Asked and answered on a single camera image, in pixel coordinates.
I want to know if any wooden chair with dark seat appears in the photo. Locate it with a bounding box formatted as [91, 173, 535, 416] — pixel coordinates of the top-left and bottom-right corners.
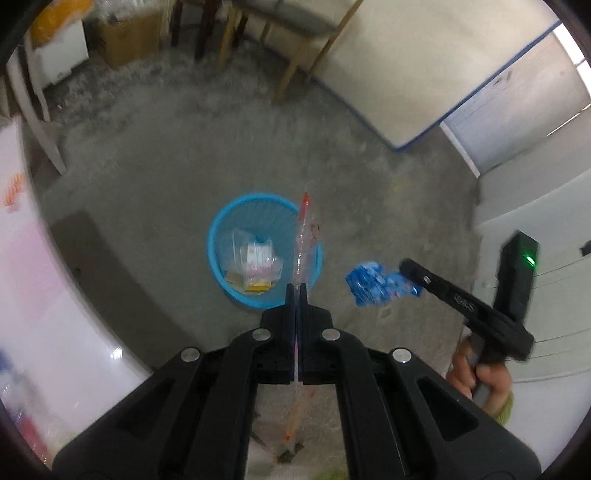
[217, 0, 365, 104]

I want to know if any blue wrapper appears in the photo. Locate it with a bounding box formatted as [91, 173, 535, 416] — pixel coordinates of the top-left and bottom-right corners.
[345, 261, 423, 306]

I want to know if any white seamed cloth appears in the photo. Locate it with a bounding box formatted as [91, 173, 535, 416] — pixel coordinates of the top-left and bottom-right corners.
[473, 168, 591, 467]

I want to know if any white blue packet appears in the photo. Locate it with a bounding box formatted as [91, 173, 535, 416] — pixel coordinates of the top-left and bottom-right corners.
[240, 237, 283, 283]

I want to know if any cardboard box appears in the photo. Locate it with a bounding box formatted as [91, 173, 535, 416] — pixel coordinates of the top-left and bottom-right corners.
[95, 4, 162, 70]

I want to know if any white side table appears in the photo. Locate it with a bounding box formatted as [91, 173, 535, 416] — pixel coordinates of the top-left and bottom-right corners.
[7, 34, 68, 176]

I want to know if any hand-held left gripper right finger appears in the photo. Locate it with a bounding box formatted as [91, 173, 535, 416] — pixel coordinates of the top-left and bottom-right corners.
[298, 284, 541, 480]

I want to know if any yellow plastic bag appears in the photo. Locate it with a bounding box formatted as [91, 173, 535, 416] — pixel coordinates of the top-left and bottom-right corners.
[30, 0, 93, 47]

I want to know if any white panel with blue edging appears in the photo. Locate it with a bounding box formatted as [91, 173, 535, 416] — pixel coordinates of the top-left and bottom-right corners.
[438, 23, 591, 178]
[314, 0, 566, 151]

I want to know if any white storage cabinet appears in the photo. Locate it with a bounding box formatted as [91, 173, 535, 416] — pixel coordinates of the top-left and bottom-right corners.
[34, 18, 90, 86]

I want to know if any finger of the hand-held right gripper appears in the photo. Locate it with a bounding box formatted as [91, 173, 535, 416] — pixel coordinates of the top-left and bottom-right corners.
[399, 258, 498, 336]

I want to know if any pink printed tablecloth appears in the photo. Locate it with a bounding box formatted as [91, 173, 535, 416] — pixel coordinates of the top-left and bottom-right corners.
[0, 117, 153, 462]

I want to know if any clear red printed wrapper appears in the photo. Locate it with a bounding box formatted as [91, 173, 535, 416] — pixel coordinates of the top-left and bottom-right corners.
[274, 190, 324, 464]

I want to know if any blue mesh plastic basket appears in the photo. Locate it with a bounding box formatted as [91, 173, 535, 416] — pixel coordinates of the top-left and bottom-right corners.
[207, 192, 324, 310]

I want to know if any yellow packet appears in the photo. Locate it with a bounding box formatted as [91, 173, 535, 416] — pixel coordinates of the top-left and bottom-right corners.
[225, 271, 272, 294]

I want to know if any person's right hand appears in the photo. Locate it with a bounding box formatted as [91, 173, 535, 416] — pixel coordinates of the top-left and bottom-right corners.
[447, 339, 513, 414]

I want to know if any person's right forearm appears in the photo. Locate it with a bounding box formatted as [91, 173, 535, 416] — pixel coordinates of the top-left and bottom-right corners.
[494, 392, 515, 423]

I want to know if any dark wooden stool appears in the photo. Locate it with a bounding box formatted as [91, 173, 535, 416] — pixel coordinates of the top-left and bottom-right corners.
[170, 0, 250, 61]

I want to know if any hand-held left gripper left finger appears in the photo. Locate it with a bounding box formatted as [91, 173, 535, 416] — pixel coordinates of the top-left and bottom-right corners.
[53, 284, 296, 480]

